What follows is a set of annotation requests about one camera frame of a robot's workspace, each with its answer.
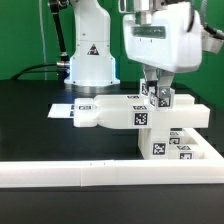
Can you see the white tagged nut cube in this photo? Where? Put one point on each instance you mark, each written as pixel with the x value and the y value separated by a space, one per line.
pixel 163 101
pixel 143 88

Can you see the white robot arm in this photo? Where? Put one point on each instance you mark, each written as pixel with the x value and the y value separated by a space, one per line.
pixel 92 63

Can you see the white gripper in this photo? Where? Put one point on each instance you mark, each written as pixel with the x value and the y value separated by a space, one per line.
pixel 163 36

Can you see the white U-shaped obstacle fence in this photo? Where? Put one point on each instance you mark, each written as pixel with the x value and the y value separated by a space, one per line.
pixel 210 169

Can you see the white chair back part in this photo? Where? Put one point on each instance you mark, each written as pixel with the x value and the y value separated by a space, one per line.
pixel 134 112

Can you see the white base tag sheet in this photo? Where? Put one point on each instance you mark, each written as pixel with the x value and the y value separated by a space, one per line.
pixel 61 111

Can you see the white chair seat part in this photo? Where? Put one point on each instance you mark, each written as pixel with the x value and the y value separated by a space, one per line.
pixel 153 143

